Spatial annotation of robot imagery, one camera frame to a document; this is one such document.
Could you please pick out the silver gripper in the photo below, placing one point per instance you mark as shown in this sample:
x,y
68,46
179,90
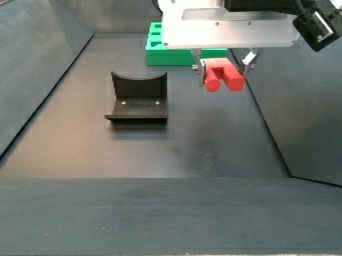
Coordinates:
x,y
200,24

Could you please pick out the red square-circle object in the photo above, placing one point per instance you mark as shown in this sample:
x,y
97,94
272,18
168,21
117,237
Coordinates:
x,y
219,70

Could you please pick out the black curved fixture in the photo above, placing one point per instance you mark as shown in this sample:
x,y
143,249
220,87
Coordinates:
x,y
140,98

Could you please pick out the green shape-sorter block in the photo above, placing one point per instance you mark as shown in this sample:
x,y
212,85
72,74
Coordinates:
x,y
157,55

